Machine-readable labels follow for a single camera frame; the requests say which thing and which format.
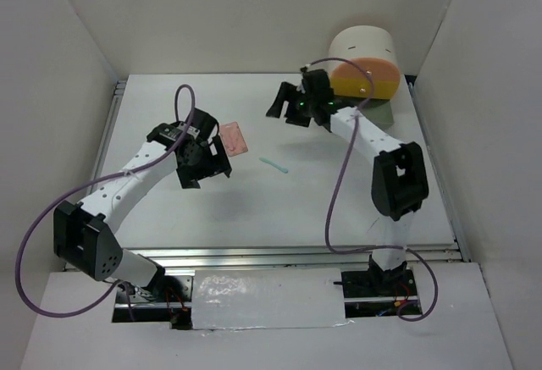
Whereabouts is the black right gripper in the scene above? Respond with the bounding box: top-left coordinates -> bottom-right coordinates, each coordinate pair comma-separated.
268,81 -> 318,128

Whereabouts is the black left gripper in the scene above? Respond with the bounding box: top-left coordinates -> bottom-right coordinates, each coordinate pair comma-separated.
176,135 -> 230,190

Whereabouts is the pink makeup palette card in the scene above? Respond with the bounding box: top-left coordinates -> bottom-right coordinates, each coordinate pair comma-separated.
219,122 -> 248,157

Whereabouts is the cream round drawer organizer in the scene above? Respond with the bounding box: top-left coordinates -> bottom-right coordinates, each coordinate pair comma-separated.
327,25 -> 399,104

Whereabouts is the orange drawer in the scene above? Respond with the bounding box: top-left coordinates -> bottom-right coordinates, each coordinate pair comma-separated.
331,58 -> 400,83

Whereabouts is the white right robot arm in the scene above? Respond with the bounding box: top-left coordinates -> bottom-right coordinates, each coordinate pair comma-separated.
266,69 -> 429,295

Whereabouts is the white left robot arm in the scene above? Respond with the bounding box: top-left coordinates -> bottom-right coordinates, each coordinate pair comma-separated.
53,109 -> 232,301

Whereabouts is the teal plastic spatula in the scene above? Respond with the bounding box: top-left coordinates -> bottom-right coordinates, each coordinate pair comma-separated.
259,157 -> 289,174

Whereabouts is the white foil covered panel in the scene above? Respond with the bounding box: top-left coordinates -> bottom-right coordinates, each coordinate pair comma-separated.
191,268 -> 346,330

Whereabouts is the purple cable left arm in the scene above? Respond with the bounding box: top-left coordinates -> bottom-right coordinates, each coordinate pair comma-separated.
15,85 -> 198,324

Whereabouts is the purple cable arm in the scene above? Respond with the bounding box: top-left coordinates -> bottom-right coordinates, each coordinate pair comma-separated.
15,85 -> 198,324
303,57 -> 438,323

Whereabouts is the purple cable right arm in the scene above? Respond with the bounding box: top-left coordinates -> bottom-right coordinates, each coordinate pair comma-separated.
303,57 -> 438,323

